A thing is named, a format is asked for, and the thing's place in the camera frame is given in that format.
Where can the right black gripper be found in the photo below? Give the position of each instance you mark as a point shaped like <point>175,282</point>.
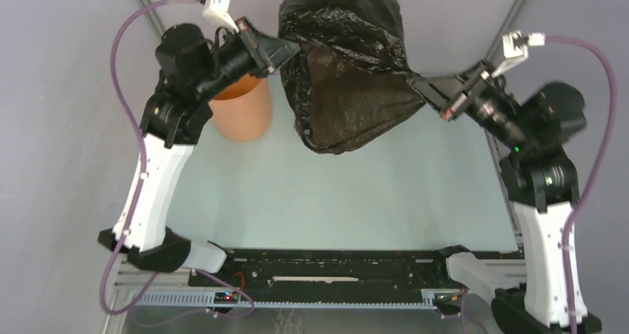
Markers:
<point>446,91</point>

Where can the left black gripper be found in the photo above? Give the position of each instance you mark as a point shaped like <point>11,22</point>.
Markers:
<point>266,53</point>

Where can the black plastic trash bag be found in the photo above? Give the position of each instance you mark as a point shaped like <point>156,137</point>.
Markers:
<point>348,83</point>

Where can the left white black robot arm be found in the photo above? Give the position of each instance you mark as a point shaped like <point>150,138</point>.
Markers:
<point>193,71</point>

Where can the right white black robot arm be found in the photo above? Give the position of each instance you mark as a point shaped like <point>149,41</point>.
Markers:
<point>541,183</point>

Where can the orange plastic trash bin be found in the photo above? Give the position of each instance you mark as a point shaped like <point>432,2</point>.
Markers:
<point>243,111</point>

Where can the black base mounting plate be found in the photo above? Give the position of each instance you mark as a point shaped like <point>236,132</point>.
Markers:
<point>337,274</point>

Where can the small electronics board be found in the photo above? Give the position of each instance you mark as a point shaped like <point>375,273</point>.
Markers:
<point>227,298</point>

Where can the aluminium corner frame right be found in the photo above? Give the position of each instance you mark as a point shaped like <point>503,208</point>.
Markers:
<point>508,22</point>

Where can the aluminium corner frame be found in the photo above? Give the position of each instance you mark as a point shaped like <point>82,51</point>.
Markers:
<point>153,19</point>
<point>508,22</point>

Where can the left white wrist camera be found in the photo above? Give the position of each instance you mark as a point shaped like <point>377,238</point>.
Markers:
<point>216,11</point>

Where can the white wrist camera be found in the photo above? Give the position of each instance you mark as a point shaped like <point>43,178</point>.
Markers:
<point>515,46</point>
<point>216,11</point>

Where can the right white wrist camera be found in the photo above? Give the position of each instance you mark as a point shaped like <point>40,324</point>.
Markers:
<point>515,46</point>

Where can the aluminium corner frame left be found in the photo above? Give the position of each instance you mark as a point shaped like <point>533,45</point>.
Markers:
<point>153,19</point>

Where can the grey slotted cable duct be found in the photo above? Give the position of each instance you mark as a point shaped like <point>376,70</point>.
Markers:
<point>426,300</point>

